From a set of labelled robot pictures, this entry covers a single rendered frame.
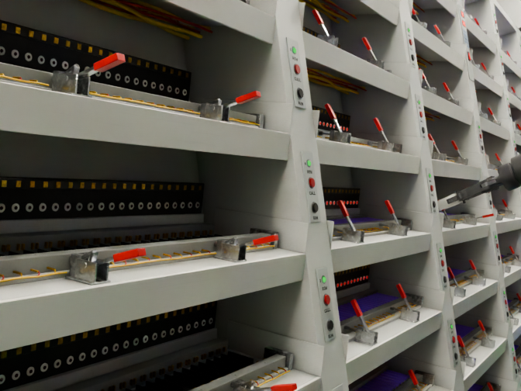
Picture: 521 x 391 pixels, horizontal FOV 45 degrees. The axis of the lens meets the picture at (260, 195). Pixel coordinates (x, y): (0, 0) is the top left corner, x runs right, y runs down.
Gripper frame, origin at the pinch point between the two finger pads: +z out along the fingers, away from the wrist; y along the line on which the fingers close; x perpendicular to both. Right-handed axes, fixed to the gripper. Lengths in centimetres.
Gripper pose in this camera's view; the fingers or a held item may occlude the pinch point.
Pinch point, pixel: (448, 202)
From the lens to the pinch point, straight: 194.0
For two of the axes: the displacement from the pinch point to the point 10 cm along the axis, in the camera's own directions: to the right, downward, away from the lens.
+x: -3.3, -9.2, 2.1
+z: -7.8, 3.9, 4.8
